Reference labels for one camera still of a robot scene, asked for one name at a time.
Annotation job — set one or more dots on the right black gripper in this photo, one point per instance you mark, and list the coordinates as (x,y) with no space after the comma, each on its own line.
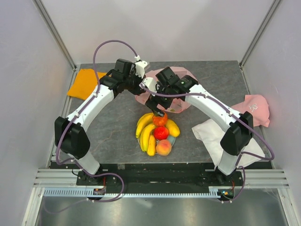
(152,102)

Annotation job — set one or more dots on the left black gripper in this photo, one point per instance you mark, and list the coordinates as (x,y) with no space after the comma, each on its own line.
(138,91)

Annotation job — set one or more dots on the yellow banana bunch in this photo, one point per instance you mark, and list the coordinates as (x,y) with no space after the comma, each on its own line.
(144,121)
(145,136)

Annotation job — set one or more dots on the pink peach plastic bag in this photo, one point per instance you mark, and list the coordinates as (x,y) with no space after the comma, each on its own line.
(177,105)

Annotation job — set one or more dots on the red tomato fruit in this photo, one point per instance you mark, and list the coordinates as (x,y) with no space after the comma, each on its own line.
(161,133)

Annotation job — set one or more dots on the yellow mango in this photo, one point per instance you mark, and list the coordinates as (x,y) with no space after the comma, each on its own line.
(151,146)
(172,128)

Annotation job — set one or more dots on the peach fruit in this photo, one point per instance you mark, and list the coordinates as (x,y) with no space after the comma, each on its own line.
(163,147)

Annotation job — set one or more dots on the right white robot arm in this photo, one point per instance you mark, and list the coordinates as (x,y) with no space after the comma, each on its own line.
(237,127)

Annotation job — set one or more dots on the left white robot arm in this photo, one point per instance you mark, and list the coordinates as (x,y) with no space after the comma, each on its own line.
(71,132)

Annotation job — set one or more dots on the beige and blue plate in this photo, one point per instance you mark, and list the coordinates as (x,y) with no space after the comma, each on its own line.
(170,138)

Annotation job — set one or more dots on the orange folded cloth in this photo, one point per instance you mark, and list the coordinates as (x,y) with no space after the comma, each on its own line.
(84,84)

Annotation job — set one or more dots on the white folded cloth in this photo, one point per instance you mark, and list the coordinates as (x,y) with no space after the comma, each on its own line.
(211,134)

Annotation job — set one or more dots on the pink cap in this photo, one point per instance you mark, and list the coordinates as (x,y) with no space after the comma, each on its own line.
(257,106)

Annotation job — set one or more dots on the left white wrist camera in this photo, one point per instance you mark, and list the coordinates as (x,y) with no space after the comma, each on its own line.
(141,66)

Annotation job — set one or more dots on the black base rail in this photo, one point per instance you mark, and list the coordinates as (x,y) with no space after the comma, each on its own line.
(199,174)

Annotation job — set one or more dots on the slotted cable duct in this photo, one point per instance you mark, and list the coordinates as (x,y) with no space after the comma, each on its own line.
(105,193)

